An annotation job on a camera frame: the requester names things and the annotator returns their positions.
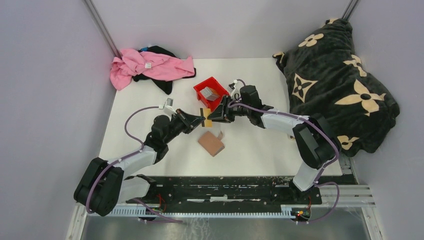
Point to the red plastic bin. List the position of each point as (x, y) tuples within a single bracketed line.
[(212, 83)]

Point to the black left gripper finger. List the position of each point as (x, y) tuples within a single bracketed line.
[(188, 127), (189, 119)]

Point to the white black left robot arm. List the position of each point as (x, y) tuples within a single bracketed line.
[(106, 183)]

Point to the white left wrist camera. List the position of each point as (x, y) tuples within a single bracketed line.
[(167, 107)]

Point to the black garment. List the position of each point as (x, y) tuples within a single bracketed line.
[(159, 65)]

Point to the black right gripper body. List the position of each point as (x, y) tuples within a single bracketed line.
[(237, 111)]

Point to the yellow credit card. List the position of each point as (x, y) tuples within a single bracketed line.
[(205, 112)]

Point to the tan leather card holder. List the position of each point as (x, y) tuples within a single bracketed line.
[(212, 143)]

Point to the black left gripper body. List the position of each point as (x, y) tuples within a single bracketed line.
[(177, 127)]

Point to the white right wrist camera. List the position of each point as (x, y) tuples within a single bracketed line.
[(234, 88)]

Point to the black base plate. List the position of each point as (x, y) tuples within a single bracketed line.
[(276, 189)]

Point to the black floral blanket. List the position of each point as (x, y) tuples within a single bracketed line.
[(325, 76)]

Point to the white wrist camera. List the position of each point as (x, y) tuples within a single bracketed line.
[(167, 107), (234, 88)]

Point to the pink cloth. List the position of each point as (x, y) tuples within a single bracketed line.
[(119, 75)]

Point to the aluminium rail frame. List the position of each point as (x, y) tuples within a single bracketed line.
[(346, 213)]

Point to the stack of credit cards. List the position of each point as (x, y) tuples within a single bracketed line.
[(210, 94)]

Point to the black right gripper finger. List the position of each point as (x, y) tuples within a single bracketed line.
[(219, 118), (223, 107)]

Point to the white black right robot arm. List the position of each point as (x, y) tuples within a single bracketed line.
[(316, 142)]

